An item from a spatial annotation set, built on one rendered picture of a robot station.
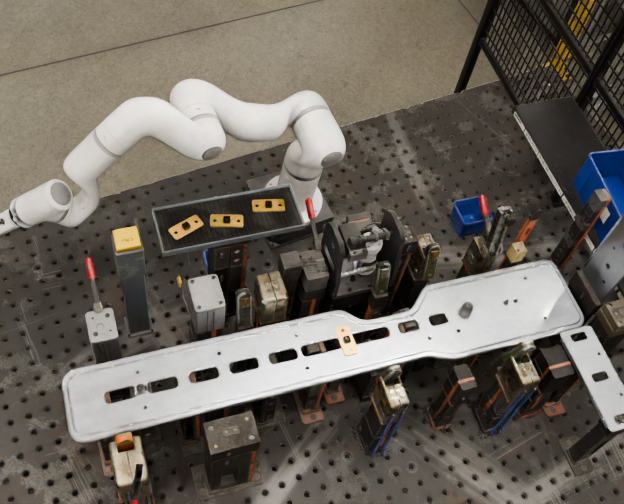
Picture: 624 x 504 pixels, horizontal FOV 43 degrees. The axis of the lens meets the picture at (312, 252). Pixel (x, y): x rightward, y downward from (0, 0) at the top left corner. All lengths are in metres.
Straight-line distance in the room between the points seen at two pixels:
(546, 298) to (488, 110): 1.03
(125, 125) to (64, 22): 2.40
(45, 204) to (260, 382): 0.69
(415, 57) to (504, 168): 1.47
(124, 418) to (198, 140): 0.68
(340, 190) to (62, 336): 1.02
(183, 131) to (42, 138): 1.89
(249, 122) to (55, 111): 1.92
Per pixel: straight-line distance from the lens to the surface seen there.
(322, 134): 2.20
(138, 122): 1.94
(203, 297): 1.98
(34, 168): 3.70
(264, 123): 2.11
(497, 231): 2.21
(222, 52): 4.14
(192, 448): 2.26
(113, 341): 2.02
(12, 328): 2.47
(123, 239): 2.02
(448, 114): 3.07
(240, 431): 1.93
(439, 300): 2.20
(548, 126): 2.67
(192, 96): 2.04
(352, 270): 2.16
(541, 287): 2.32
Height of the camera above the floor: 2.83
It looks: 56 degrees down
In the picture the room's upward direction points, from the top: 12 degrees clockwise
